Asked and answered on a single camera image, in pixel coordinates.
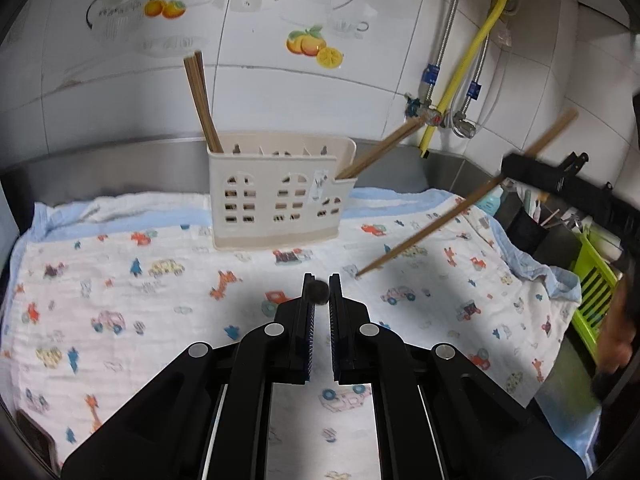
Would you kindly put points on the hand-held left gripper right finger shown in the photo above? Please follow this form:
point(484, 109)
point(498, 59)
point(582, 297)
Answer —
point(334, 345)

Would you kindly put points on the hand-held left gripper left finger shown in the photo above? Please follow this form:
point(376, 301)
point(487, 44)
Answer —
point(309, 345)

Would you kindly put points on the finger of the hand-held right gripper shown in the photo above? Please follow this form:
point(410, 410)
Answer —
point(560, 185)
point(576, 162)

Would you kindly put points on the beige plastic chopstick holder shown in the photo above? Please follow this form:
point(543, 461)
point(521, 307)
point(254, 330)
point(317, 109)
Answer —
point(260, 230)

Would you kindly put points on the long wooden chopstick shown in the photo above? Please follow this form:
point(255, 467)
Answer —
point(378, 147)
point(425, 228)
point(381, 153)
point(208, 95)
point(199, 95)

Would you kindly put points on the person's right hand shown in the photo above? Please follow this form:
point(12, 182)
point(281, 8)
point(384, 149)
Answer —
point(617, 315)

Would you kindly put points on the black utensil container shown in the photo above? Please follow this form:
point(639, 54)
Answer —
point(535, 240)

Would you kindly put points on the teal pump bottle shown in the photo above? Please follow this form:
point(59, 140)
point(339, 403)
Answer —
point(492, 201)

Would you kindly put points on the green plastic rack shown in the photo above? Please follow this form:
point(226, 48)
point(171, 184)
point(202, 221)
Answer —
point(595, 290)

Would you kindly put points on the metal angle valve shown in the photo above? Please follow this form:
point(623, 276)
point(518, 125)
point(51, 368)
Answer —
point(464, 127)

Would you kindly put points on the white printed blanket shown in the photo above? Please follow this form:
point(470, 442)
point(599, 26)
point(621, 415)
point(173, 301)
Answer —
point(150, 310)

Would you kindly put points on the black flat object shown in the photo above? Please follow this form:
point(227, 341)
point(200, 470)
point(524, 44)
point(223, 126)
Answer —
point(35, 442)

